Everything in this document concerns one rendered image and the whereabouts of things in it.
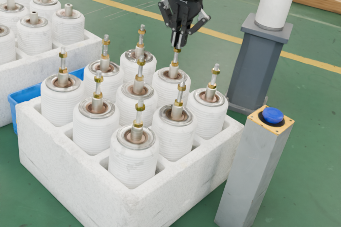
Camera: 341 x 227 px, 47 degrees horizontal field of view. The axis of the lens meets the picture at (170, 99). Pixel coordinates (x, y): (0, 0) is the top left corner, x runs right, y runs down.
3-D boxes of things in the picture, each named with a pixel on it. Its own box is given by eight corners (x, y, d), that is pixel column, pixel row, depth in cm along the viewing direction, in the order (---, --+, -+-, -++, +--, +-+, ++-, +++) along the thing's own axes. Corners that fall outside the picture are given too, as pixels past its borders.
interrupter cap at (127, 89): (136, 105, 85) (137, 102, 85) (114, 89, 89) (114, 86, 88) (160, 94, 90) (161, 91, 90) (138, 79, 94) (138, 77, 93)
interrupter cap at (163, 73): (192, 75, 99) (192, 73, 99) (179, 88, 93) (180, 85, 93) (165, 66, 102) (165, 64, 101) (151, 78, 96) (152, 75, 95)
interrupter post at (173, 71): (178, 76, 98) (180, 65, 96) (174, 80, 96) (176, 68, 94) (170, 73, 99) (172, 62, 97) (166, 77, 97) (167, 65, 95)
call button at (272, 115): (267, 112, 79) (270, 104, 78) (284, 121, 77) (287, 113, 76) (257, 119, 76) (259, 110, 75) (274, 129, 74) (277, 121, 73)
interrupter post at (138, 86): (137, 96, 88) (138, 83, 86) (130, 90, 89) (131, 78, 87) (144, 92, 90) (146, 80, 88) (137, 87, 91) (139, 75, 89)
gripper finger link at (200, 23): (204, 16, 84) (184, 29, 88) (208, 24, 85) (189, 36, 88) (209, 13, 86) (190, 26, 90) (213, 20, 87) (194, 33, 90)
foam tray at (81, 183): (131, 109, 126) (137, 60, 116) (229, 177, 106) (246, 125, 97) (19, 162, 100) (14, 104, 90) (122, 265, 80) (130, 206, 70)
